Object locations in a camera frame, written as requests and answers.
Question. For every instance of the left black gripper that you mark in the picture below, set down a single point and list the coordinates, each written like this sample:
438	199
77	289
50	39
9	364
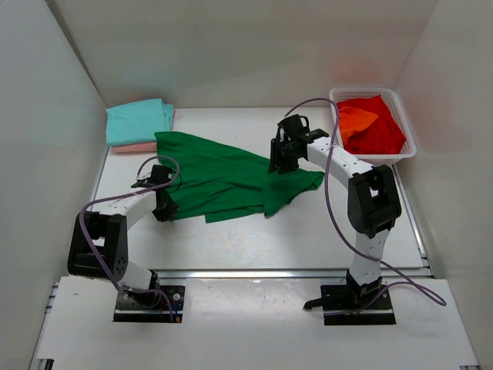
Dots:
172	211

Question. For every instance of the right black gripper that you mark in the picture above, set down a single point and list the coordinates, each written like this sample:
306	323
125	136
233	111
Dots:
276	163

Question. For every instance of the green t shirt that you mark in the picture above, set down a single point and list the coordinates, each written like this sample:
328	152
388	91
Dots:
223	182

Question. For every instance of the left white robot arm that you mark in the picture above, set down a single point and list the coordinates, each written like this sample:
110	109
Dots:
100	244

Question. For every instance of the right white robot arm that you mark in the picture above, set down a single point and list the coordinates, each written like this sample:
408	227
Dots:
373	204

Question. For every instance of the orange t shirt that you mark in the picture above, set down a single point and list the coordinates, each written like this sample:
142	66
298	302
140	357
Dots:
353	120

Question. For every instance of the folded pink t shirt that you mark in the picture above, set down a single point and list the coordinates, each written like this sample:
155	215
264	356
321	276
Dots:
135	148

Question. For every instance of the white plastic basket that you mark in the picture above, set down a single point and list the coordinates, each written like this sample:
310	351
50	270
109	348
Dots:
397	111

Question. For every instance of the red t shirt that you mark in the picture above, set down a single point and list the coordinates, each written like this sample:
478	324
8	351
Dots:
383	137

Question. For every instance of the folded teal t shirt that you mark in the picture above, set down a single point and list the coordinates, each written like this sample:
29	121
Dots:
137	122

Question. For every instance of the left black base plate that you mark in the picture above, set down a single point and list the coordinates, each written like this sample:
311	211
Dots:
148	308

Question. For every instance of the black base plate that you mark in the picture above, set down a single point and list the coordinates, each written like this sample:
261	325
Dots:
148	308
341	308

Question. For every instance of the aluminium table rail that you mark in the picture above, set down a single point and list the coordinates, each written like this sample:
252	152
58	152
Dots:
252	273

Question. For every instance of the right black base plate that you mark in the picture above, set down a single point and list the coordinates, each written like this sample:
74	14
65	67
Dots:
341	308

